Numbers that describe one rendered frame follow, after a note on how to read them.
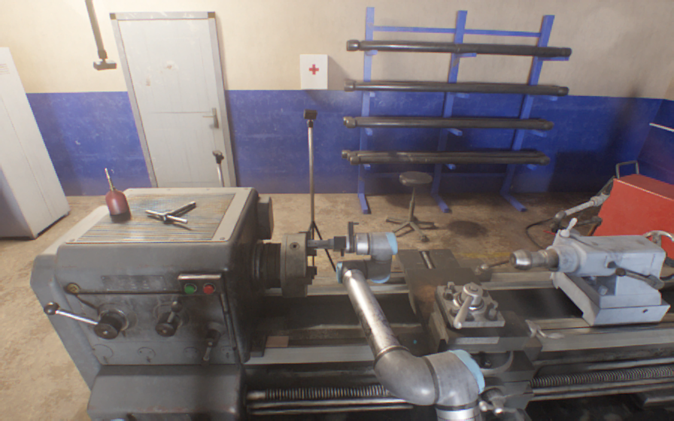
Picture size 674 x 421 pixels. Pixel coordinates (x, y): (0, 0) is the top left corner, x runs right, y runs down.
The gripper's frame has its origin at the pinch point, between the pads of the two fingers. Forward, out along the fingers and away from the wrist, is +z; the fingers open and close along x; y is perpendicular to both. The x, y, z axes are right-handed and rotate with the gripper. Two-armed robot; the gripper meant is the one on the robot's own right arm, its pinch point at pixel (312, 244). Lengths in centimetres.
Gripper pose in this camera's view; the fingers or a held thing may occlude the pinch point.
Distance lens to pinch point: 132.8
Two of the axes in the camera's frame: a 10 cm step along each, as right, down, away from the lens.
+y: 0.2, 9.7, -2.2
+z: -10.0, 0.1, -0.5
